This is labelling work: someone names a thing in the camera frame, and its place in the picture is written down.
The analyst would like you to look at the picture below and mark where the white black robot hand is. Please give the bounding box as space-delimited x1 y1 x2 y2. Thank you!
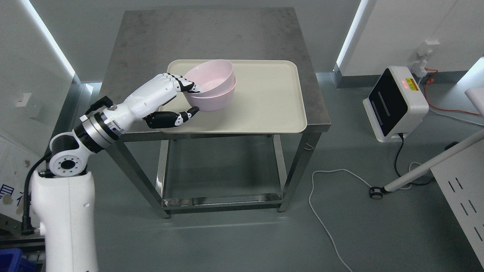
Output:
103 73 200 134

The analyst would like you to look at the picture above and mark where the pink bowl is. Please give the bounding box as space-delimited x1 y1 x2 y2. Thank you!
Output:
183 60 236 98
184 77 237 112

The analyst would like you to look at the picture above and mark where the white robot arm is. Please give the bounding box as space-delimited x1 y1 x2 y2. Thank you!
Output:
22 97 119 272

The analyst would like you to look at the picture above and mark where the steel table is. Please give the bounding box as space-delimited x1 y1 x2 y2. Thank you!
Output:
100 7 331 219

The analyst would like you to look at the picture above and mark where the white sign board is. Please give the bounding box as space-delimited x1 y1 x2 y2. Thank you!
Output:
0 137 39 221

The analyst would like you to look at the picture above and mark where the white stand leg with caster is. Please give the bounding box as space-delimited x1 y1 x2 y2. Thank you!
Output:
369 130 484 199

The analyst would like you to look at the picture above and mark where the white black box device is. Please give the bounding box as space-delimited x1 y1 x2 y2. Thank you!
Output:
362 66 429 143

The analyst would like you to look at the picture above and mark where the white perforated panel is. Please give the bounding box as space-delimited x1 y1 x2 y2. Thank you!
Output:
431 141 484 264

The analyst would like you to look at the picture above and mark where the black power cable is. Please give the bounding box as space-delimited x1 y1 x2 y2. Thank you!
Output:
394 133 434 186

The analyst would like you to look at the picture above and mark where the white floor cable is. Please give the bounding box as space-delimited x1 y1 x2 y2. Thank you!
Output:
309 162 424 272

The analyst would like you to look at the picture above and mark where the white wall socket plug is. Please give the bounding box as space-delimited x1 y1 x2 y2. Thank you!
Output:
411 39 441 79

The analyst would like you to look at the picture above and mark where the orange cable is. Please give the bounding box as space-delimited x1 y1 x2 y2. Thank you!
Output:
423 68 484 116

